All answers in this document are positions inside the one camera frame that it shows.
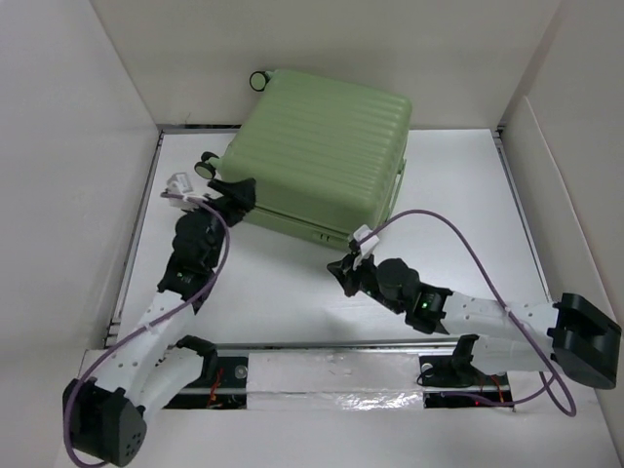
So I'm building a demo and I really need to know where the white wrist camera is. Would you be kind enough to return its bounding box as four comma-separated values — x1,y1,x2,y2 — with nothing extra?
349,224,379,270
162,173,194,204

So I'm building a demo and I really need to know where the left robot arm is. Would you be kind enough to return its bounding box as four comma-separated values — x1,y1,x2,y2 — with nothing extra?
62,173,256,467

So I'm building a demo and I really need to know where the metal mounting rail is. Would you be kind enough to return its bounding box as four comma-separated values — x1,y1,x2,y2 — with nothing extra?
167,342,513,410

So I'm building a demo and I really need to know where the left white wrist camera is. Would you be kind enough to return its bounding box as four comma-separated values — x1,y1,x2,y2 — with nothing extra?
162,173,194,204

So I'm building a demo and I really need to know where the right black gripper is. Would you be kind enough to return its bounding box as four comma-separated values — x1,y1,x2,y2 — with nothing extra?
328,249,404,315

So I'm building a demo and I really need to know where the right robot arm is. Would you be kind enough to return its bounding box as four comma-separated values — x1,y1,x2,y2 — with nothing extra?
327,253,621,390

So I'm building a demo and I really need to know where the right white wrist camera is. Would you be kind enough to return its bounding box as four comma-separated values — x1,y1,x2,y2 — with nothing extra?
349,224,379,270

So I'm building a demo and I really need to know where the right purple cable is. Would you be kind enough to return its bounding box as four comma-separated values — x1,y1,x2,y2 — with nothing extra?
360,209,577,419

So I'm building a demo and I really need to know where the purple cable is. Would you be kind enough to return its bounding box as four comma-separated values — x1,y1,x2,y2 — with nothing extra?
61,192,231,465
360,209,577,419

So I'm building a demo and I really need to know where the green hard-shell suitcase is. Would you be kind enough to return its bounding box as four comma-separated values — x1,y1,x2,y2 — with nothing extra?
194,69,412,250

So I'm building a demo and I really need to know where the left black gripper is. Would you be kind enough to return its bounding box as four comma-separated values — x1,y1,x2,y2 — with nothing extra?
183,179,254,268

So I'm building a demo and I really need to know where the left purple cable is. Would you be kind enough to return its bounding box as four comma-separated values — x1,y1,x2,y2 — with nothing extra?
61,192,231,465

